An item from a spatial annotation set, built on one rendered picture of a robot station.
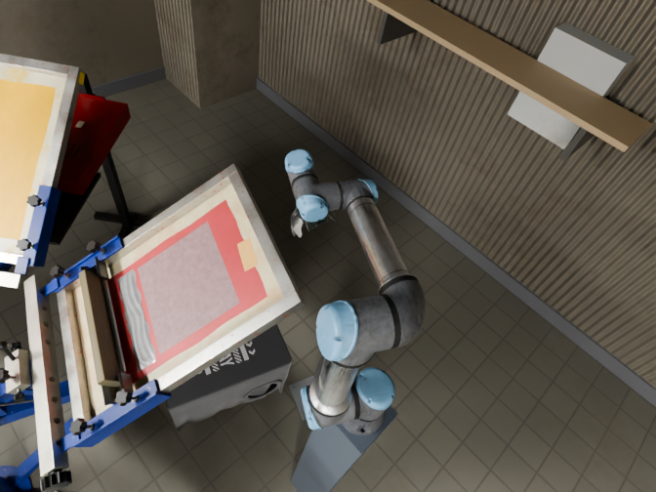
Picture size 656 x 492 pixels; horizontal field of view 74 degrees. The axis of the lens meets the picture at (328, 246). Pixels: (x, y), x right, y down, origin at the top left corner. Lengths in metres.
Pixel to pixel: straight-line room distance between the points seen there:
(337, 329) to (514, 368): 2.51
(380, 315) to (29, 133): 1.60
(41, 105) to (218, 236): 0.95
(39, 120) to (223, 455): 1.83
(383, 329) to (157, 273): 0.91
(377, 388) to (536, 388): 2.13
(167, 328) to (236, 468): 1.33
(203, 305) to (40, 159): 0.95
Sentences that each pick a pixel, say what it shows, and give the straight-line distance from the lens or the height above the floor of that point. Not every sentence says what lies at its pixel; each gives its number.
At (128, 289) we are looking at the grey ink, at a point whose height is 1.26.
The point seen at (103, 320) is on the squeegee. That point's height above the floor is 1.27.
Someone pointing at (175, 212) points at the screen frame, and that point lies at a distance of 1.59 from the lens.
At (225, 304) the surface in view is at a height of 1.41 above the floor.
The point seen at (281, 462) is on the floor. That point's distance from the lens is 2.64.
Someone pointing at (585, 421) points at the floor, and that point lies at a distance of 3.41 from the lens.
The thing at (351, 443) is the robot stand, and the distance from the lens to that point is 1.46.
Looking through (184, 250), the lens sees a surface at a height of 1.37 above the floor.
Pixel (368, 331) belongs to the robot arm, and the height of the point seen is 1.83.
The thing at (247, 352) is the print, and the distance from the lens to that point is 1.79.
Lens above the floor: 2.58
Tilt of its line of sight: 51 degrees down
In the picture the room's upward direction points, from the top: 14 degrees clockwise
